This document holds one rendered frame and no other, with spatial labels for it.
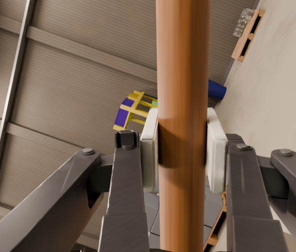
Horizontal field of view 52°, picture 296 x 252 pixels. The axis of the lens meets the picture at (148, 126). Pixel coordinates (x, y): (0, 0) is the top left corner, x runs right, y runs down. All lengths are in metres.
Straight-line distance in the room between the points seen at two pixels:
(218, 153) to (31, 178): 9.56
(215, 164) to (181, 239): 0.07
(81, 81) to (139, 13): 2.29
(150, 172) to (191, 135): 0.04
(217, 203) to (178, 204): 4.37
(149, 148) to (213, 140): 0.03
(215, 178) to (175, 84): 0.05
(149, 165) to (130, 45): 7.81
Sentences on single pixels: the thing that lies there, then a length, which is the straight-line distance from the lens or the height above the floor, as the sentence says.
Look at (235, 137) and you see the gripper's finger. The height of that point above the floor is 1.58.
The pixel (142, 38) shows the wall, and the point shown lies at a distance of 7.92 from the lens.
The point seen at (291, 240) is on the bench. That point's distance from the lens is 2.34.
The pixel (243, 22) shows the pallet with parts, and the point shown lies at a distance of 7.67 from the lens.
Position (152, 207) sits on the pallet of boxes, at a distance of 4.58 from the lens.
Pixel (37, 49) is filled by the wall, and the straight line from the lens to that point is 8.62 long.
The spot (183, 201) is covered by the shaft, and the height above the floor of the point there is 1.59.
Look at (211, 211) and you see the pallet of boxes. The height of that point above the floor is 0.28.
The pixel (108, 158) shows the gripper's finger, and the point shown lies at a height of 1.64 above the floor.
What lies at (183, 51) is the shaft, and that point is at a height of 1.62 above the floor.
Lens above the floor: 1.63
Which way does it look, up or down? 1 degrees down
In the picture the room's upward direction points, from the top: 70 degrees counter-clockwise
